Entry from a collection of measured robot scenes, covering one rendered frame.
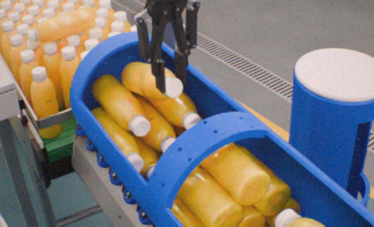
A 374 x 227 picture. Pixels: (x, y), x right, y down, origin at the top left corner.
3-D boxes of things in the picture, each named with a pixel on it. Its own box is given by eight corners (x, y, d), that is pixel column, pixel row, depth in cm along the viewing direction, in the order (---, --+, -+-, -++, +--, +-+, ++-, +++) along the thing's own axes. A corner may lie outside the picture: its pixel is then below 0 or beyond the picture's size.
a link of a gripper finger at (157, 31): (169, 9, 100) (163, 9, 100) (161, 65, 106) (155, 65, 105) (160, 2, 103) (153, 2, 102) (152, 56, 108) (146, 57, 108)
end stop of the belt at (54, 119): (41, 130, 146) (38, 120, 145) (40, 128, 147) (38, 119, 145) (169, 84, 163) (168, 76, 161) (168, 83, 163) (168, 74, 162)
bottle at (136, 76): (141, 55, 128) (177, 62, 112) (153, 82, 131) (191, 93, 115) (115, 71, 126) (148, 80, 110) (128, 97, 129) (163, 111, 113)
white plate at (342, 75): (298, 97, 140) (298, 101, 140) (400, 100, 137) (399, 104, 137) (292, 46, 162) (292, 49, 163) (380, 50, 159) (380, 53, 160)
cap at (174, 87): (174, 73, 112) (178, 74, 111) (182, 90, 114) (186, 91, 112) (157, 83, 111) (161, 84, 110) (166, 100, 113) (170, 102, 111)
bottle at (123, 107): (87, 98, 131) (119, 137, 118) (97, 71, 129) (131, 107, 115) (112, 102, 135) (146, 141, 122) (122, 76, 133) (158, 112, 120)
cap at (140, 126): (127, 131, 118) (131, 135, 117) (134, 115, 117) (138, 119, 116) (142, 133, 121) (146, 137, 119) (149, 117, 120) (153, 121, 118)
